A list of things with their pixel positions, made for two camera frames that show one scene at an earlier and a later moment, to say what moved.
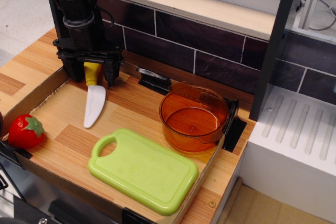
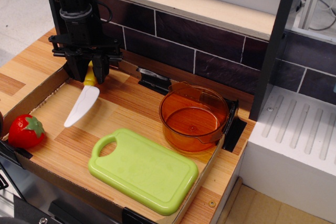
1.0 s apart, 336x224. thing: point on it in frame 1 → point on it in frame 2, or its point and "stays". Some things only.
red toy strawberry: [25, 131] stays
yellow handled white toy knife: [95, 94] → [87, 98]
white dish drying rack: [292, 151] stays
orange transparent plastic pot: [192, 117] stays
